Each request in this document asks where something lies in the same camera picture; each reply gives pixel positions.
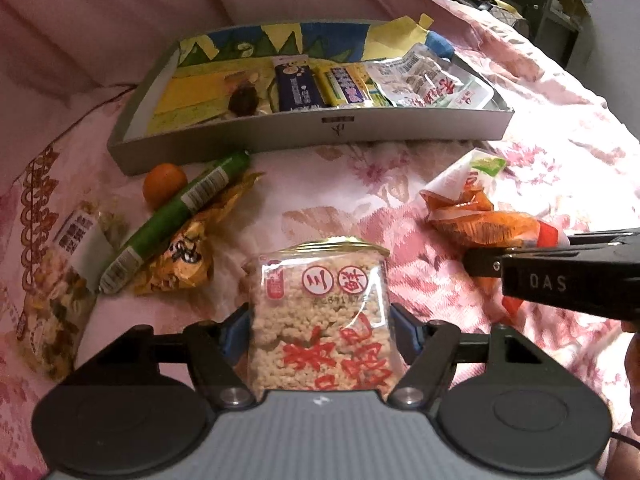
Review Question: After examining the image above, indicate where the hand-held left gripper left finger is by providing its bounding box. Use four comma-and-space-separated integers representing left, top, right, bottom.
65, 307, 258, 411

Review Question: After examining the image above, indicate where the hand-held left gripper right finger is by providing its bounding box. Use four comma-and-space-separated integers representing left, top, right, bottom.
387, 302, 571, 411

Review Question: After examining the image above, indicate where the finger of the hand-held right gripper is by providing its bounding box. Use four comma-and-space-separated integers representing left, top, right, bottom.
462, 245, 507, 280
564, 226, 640, 247

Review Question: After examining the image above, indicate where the clear packet with orange snacks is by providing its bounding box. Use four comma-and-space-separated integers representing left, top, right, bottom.
419, 149, 571, 323

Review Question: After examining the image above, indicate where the clear rice crisp packet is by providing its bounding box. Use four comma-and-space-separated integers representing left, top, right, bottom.
241, 236, 396, 392

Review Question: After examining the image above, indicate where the yellow orange snack packet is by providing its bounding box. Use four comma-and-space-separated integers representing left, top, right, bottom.
131, 171, 266, 297

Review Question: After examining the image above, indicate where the green tube snack packet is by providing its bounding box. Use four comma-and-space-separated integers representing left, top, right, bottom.
98, 150, 252, 295

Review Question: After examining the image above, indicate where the orange mandarin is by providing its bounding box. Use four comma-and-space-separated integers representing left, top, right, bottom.
142, 162, 189, 210

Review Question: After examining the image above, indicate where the clear mixed nut packet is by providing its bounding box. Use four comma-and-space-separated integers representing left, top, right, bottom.
17, 200, 126, 382

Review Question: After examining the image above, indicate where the white green snack packet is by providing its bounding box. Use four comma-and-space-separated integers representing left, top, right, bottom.
367, 42, 496, 110

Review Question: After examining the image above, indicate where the grey cardboard box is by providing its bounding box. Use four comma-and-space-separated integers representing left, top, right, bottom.
107, 19, 516, 177

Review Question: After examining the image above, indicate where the yellow green snack packet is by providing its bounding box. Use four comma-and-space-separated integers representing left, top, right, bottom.
320, 64, 382, 109

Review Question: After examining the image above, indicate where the dark dried plum packet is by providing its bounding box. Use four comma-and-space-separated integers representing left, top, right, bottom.
227, 85, 261, 116

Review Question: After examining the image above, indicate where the dark blue snack packet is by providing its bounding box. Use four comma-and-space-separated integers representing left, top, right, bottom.
274, 56, 322, 113

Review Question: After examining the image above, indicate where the person's right hand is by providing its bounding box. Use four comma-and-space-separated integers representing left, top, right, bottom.
621, 326, 640, 427

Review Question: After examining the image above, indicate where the pink floral bedsheet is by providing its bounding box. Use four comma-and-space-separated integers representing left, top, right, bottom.
0, 0, 640, 480

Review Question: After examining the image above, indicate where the yellow blue printed paper lining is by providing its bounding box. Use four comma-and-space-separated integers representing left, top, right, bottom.
150, 14, 456, 131

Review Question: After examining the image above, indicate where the pink bed curtain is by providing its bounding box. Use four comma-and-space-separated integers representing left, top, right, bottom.
0, 0, 432, 127

